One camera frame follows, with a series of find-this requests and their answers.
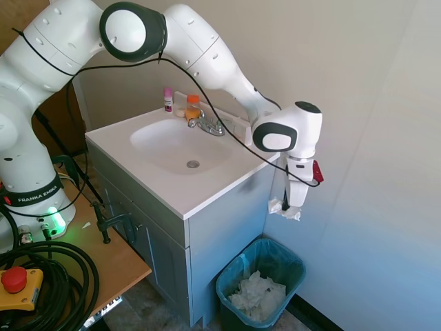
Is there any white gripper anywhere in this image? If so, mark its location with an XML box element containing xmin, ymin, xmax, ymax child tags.
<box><xmin>281</xmin><ymin>173</ymin><xmax>309</xmax><ymax>212</ymax></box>

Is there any white tissue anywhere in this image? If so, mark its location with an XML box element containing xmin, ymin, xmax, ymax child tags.
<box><xmin>267</xmin><ymin>197</ymin><xmax>302</xmax><ymax>221</ymax></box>

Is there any blue plastic bin liner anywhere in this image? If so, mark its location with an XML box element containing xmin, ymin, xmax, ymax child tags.
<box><xmin>216</xmin><ymin>238</ymin><xmax>307</xmax><ymax>308</ymax></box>

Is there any dark green trash bin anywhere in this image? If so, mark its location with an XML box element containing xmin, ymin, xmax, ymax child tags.
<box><xmin>216</xmin><ymin>238</ymin><xmax>307</xmax><ymax>328</ymax></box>

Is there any grey vanity cabinet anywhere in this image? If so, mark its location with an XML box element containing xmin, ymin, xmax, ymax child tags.
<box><xmin>86</xmin><ymin>143</ymin><xmax>276</xmax><ymax>328</ymax></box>

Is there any white cardboard box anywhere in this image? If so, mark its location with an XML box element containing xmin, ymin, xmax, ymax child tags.
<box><xmin>231</xmin><ymin>118</ymin><xmax>254</xmax><ymax>146</ymax></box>

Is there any pile of used white tissues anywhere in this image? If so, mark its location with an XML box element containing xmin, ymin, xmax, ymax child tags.
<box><xmin>227</xmin><ymin>270</ymin><xmax>287</xmax><ymax>317</ymax></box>

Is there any black baseboard strip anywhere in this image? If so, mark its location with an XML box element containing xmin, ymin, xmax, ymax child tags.
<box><xmin>285</xmin><ymin>292</ymin><xmax>349</xmax><ymax>331</ymax></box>

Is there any white vanity sink top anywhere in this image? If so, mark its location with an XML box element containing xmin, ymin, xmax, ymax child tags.
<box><xmin>84</xmin><ymin>91</ymin><xmax>282</xmax><ymax>221</ymax></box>

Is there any orange-capped clear bottle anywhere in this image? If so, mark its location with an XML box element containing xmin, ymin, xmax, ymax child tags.
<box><xmin>184</xmin><ymin>94</ymin><xmax>201</xmax><ymax>122</ymax></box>

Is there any pink-capped small bottle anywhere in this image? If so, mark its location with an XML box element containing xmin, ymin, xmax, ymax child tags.
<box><xmin>163</xmin><ymin>87</ymin><xmax>174</xmax><ymax>114</ymax></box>

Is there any black metal clamp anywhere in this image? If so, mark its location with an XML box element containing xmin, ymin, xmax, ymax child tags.
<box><xmin>89</xmin><ymin>200</ymin><xmax>137</xmax><ymax>244</ymax></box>

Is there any wooden table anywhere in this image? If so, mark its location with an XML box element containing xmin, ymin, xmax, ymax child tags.
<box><xmin>0</xmin><ymin>181</ymin><xmax>152</xmax><ymax>331</ymax></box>

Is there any yellow emergency stop box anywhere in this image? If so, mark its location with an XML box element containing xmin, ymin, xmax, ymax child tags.
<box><xmin>0</xmin><ymin>265</ymin><xmax>44</xmax><ymax>311</ymax></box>

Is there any wrist camera with red mount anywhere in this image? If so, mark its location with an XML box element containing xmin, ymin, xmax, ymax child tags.
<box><xmin>288</xmin><ymin>158</ymin><xmax>325</xmax><ymax>184</ymax></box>

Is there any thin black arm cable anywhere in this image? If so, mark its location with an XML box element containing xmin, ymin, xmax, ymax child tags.
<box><xmin>12</xmin><ymin>27</ymin><xmax>320</xmax><ymax>217</ymax></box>

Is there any chrome two-handle faucet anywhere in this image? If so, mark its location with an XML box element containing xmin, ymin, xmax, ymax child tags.
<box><xmin>187</xmin><ymin>109</ymin><xmax>229</xmax><ymax>137</ymax></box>

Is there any coiled thick black cable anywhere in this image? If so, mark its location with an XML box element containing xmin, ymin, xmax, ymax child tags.
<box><xmin>0</xmin><ymin>205</ymin><xmax>100</xmax><ymax>331</ymax></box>

